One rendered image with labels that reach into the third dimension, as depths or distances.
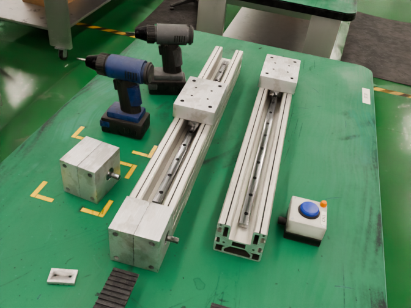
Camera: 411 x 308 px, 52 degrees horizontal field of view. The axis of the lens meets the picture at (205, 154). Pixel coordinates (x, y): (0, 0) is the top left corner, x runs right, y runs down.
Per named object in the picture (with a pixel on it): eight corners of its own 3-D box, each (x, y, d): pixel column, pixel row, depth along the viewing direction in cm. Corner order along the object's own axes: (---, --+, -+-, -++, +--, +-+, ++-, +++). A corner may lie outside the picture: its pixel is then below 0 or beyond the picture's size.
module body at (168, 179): (172, 238, 89) (174, 211, 84) (127, 227, 91) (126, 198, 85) (240, 73, 151) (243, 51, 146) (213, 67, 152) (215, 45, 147)
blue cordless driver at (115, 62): (145, 142, 114) (145, 69, 101) (77, 126, 117) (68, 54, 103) (154, 126, 120) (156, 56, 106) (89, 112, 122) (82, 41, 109)
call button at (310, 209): (317, 222, 90) (319, 215, 89) (298, 217, 90) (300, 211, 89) (317, 209, 93) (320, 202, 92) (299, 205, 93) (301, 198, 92)
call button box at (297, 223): (318, 247, 91) (327, 228, 87) (274, 236, 93) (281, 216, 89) (320, 221, 98) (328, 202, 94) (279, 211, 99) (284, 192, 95)
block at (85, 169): (106, 208, 94) (104, 176, 88) (63, 190, 97) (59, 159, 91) (129, 181, 102) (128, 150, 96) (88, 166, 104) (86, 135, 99)
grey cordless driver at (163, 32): (189, 96, 135) (194, 30, 122) (126, 95, 132) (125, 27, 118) (186, 84, 141) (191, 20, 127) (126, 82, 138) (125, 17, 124)
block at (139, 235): (169, 276, 82) (172, 245, 76) (110, 260, 84) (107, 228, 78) (182, 241, 89) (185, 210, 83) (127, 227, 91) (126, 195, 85)
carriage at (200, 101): (211, 134, 110) (214, 112, 106) (172, 124, 112) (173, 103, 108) (224, 104, 123) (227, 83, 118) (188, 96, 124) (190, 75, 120)
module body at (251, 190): (259, 262, 87) (267, 235, 81) (213, 249, 88) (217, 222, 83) (292, 84, 148) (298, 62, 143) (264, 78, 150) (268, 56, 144)
